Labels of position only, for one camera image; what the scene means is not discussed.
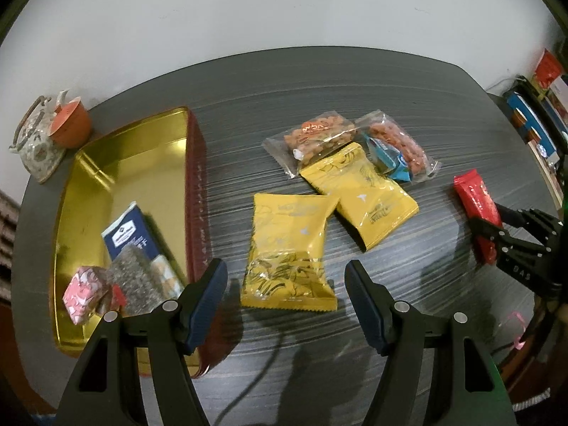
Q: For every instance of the blue plum candy packet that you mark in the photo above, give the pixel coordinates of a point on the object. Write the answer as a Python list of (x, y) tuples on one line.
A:
[(390, 162)]

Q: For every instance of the clear peanut packet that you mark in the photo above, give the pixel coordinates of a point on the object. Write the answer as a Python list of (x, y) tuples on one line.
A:
[(317, 135), (399, 142)]

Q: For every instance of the orange ceramic teacup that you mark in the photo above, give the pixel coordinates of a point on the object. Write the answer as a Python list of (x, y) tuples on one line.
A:
[(71, 124)]

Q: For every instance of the pink ribbon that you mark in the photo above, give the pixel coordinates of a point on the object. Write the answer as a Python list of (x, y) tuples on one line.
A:
[(517, 330)]

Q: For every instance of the beige ribbed object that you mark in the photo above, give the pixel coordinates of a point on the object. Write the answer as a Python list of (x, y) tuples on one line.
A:
[(6, 248)]

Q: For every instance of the yellow snack packet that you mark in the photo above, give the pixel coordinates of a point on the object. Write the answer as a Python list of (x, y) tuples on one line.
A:
[(368, 199), (288, 239)]

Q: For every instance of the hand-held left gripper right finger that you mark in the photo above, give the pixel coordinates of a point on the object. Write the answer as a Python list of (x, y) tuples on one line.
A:
[(368, 310)]

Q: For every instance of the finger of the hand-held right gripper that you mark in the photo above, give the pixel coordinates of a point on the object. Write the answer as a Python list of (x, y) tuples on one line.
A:
[(532, 222), (492, 233)]

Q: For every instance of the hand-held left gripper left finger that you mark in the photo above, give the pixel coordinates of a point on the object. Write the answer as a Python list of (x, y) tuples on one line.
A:
[(206, 306)]

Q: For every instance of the navy blue biscuit packet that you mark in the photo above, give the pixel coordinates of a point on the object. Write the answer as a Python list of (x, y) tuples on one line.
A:
[(131, 230)]

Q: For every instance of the floral ceramic teapot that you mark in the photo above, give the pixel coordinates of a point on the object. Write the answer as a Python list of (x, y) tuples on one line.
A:
[(37, 155)]

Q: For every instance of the pink patterned candy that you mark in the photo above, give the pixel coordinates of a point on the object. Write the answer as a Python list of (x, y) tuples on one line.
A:
[(84, 295)]

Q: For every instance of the red and gold tin box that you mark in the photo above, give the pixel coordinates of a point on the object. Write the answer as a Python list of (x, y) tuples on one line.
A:
[(133, 173)]

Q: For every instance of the red snack packet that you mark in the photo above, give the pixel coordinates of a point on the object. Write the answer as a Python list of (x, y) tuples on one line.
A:
[(477, 197)]

